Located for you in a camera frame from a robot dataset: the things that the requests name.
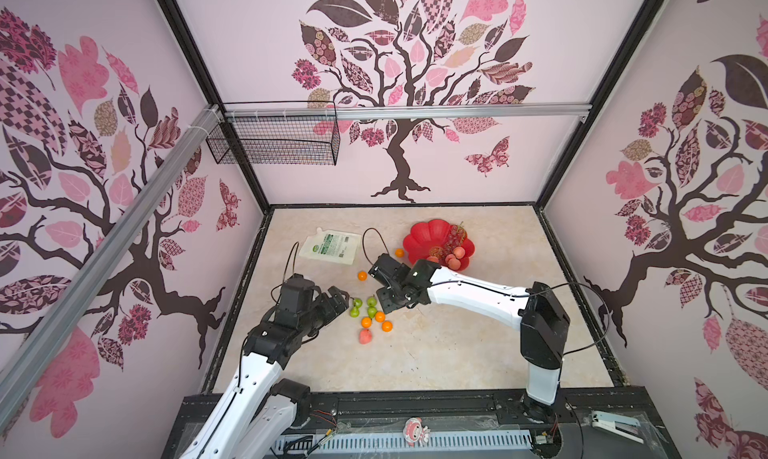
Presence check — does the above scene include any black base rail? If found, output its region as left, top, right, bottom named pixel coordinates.
left=280, top=386, right=681, bottom=458

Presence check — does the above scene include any aluminium rail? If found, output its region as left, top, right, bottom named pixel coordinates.
left=0, top=104, right=224, bottom=427
left=225, top=103, right=592, bottom=121

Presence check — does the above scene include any white stapler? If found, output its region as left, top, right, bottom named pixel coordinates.
left=590, top=411, right=644, bottom=444

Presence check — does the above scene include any red flower fruit bowl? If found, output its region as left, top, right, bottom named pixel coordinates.
left=403, top=219, right=476, bottom=272

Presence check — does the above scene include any white green refill pouch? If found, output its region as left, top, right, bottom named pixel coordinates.
left=299, top=228, right=362, bottom=265

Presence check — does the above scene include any aluminium rail back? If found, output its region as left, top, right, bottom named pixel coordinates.
left=225, top=103, right=592, bottom=121

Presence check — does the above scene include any aluminium rail left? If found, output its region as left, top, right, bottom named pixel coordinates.
left=0, top=104, right=224, bottom=427

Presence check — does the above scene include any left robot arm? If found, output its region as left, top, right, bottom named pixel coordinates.
left=181, top=273, right=352, bottom=458

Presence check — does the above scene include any white vented cable duct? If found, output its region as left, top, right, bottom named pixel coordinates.
left=267, top=430, right=532, bottom=458

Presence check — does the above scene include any purple grape bunch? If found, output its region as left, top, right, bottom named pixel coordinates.
left=443, top=223, right=467, bottom=254

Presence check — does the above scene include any pink cartoon figure sticker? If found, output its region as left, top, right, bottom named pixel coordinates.
left=403, top=417, right=430, bottom=447

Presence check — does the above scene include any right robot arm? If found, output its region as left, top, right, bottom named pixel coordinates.
left=368, top=254, right=571, bottom=408

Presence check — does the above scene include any black wire basket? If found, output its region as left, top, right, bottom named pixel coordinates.
left=206, top=99, right=341, bottom=166

